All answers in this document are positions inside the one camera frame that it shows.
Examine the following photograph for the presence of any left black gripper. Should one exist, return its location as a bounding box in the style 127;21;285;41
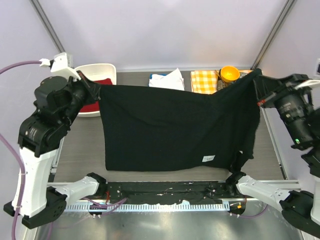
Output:
63;69;103;125

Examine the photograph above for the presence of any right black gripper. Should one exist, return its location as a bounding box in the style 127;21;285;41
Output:
249;70;310;143

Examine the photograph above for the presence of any white plastic tub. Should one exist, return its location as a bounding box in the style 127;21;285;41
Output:
75;63;117;118

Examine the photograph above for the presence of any orange checkered cloth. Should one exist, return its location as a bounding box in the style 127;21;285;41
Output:
190;69;253;95

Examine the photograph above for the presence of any black t shirt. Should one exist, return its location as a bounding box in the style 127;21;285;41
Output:
98;68;263;174

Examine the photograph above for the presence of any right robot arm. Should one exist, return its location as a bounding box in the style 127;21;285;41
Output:
225;73;320;238

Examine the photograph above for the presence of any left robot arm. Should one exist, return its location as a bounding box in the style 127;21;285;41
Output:
3;70;107;229

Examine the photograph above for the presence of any red t shirt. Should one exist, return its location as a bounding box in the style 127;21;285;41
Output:
80;78;113;113

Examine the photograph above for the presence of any orange bowl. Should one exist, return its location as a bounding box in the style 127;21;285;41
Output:
220;65;240;83

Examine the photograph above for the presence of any dark patterned tray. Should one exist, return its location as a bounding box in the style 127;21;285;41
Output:
216;70;252;91

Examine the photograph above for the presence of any blue t shirt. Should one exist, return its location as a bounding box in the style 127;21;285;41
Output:
149;73;167;79

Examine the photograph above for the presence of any white t shirt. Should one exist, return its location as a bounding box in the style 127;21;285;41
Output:
148;68;185;91

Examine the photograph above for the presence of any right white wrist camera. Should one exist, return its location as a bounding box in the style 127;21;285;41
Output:
294;79;320;90

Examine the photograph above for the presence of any slotted cable duct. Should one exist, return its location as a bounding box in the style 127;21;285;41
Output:
64;201;230;214

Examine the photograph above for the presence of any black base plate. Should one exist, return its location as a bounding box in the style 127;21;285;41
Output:
87;181;246;205

